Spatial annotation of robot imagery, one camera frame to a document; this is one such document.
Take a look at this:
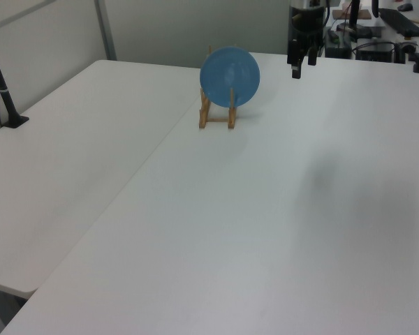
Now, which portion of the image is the brown wooden board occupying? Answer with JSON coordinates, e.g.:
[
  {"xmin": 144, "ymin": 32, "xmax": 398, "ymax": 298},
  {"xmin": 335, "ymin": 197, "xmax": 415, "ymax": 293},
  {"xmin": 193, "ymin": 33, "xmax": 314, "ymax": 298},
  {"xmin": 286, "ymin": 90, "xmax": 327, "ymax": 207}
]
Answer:
[{"xmin": 331, "ymin": 8, "xmax": 372, "ymax": 20}]

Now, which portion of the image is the blue round plate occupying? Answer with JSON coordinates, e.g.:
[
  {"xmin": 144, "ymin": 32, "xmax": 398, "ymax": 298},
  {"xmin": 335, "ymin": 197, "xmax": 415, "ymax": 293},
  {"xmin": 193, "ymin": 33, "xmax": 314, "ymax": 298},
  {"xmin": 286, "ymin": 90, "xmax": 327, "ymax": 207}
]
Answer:
[{"xmin": 199, "ymin": 47, "xmax": 261, "ymax": 108}]

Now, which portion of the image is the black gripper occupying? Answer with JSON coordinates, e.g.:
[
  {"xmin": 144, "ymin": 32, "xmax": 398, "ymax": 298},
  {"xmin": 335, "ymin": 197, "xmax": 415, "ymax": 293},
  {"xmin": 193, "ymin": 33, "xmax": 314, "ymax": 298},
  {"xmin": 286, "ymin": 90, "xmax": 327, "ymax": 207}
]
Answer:
[{"xmin": 287, "ymin": 6, "xmax": 328, "ymax": 80}]

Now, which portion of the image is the black and green device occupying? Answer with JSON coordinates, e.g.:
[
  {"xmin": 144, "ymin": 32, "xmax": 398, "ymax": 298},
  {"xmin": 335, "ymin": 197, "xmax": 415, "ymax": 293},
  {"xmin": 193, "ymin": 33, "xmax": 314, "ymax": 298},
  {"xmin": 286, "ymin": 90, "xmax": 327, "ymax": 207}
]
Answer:
[{"xmin": 322, "ymin": 29, "xmax": 353, "ymax": 57}]

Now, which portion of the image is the black stand with round base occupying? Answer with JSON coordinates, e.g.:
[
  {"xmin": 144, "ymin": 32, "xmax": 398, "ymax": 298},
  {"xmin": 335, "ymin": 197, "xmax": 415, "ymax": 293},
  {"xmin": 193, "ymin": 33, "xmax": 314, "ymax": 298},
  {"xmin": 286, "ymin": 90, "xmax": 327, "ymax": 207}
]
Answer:
[{"xmin": 336, "ymin": 0, "xmax": 374, "ymax": 40}]

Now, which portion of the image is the wooden plate rack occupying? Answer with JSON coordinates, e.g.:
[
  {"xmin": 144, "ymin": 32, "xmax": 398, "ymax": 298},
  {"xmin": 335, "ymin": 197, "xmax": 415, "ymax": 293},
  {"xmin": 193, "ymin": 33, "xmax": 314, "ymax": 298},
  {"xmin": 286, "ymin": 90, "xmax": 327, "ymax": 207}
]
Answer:
[{"xmin": 198, "ymin": 44, "xmax": 240, "ymax": 131}]

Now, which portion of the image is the black electronics box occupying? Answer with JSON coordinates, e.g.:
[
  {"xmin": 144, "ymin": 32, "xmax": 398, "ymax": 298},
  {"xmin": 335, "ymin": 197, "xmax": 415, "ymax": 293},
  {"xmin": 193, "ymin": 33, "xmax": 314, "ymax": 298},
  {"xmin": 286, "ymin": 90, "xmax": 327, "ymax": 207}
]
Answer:
[{"xmin": 355, "ymin": 40, "xmax": 396, "ymax": 63}]

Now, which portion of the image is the black camera stand pole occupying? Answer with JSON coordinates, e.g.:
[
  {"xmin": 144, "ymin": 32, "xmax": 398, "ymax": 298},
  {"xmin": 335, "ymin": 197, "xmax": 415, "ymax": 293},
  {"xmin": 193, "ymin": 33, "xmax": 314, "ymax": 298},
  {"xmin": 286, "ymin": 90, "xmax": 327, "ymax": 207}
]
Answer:
[{"xmin": 0, "ymin": 28, "xmax": 31, "ymax": 130}]

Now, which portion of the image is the black computer keyboard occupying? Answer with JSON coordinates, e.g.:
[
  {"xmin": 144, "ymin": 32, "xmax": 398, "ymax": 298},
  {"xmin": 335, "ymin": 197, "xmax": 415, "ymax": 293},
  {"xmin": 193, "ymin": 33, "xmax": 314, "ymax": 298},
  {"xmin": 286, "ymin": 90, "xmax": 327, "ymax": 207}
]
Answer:
[{"xmin": 378, "ymin": 7, "xmax": 419, "ymax": 37}]

